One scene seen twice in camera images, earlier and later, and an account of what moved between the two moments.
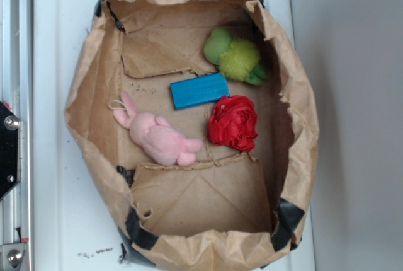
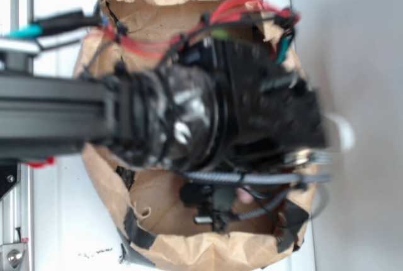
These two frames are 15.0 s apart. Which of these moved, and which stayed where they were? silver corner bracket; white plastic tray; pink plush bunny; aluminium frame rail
Moved: pink plush bunny
Stayed: aluminium frame rail; white plastic tray; silver corner bracket
